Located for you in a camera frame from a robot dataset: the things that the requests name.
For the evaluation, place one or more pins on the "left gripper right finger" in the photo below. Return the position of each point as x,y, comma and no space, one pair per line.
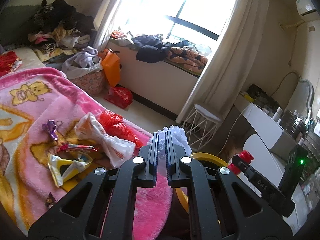
221,205

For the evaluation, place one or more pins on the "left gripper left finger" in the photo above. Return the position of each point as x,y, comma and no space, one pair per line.
102,205

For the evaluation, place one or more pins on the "dark brown snack wrapper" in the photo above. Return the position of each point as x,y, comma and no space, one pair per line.
50,201

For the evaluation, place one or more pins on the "yellow white snack packet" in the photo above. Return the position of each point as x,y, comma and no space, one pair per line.
63,170

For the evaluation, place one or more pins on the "red cylindrical tube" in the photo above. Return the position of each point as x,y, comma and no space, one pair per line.
240,162

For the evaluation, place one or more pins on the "white printed plastic bag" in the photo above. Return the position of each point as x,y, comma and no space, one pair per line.
117,150

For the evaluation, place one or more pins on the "purple candy wrapper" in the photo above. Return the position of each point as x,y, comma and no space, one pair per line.
51,128

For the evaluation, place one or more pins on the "red plastic bag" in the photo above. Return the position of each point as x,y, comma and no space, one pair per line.
113,125

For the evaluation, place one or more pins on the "red snack wrapper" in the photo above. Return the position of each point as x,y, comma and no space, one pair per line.
66,147

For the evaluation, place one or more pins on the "yellow rimmed black trash bin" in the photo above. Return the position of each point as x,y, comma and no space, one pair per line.
194,194

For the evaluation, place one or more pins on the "white scalloped dresser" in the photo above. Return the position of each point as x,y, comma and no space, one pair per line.
270,146

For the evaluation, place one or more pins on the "white bottle on dresser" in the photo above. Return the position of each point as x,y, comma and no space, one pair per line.
277,114

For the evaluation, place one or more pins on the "pink teddy bear blanket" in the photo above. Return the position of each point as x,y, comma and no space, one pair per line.
28,99

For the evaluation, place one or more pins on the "dark bag on dresser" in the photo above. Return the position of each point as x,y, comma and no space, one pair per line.
261,98

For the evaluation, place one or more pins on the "right cream curtain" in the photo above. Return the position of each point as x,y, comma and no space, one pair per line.
225,74

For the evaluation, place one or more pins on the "cream curtain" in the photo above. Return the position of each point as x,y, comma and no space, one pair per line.
103,22
225,74

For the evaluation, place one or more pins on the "red shopping bag on floor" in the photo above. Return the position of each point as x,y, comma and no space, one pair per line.
119,96

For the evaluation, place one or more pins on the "floral fabric laundry basket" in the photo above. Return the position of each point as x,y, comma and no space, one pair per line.
92,83

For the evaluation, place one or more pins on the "orange patterned blanket on sill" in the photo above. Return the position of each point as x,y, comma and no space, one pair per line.
188,59

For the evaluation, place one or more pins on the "lavender clothes on basket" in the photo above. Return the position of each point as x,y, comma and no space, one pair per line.
82,63

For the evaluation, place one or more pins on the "dark jacket on sill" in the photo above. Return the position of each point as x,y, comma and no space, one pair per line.
150,48

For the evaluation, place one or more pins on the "red cloth on bed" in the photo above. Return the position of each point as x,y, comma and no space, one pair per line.
9,63

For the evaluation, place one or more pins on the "pile of clothes in corner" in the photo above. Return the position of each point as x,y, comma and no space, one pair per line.
60,25

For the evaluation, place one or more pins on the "left cream curtain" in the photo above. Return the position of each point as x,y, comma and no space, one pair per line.
103,22

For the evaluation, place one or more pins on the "white wire frame stool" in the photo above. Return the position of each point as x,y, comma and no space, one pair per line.
200,126

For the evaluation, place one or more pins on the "black window frame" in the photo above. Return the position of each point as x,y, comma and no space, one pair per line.
207,17

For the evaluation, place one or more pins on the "wall air conditioner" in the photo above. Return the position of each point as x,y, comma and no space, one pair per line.
307,10

